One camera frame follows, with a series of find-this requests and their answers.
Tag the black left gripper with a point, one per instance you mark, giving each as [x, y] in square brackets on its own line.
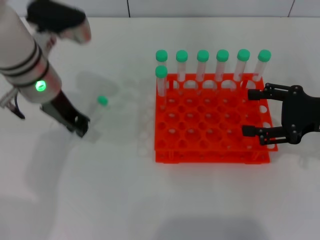
[61, 106]

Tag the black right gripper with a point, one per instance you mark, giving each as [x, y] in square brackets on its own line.
[296, 112]

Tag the clear green-capped test tube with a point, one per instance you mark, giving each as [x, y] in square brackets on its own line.
[264, 55]
[222, 55]
[102, 100]
[203, 55]
[161, 71]
[161, 55]
[182, 56]
[243, 55]

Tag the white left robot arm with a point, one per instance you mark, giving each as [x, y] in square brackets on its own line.
[20, 50]

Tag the orange test tube rack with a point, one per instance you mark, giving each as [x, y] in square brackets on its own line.
[212, 140]

